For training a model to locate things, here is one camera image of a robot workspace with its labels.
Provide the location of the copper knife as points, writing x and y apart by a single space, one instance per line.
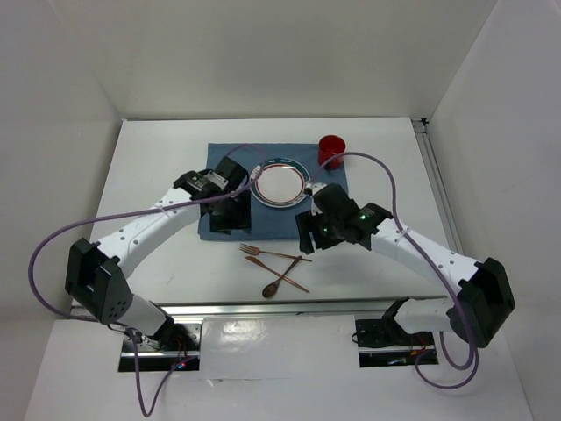
259 263

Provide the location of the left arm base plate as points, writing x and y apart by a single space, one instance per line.
182 349

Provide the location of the copper spoon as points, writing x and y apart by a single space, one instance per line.
271 289

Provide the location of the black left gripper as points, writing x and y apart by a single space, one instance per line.
240 220

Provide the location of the copper fork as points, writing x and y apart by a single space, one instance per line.
255 251

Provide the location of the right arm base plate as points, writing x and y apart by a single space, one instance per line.
382 345

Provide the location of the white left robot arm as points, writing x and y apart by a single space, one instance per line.
97 272

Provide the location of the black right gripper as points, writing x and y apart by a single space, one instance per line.
304 224

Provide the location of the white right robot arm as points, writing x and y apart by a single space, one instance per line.
479 297

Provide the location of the aluminium front rail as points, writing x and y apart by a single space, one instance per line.
266 308

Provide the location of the red enamel mug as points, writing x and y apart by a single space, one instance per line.
328 147

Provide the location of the white plate green red rim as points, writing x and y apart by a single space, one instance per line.
279 183

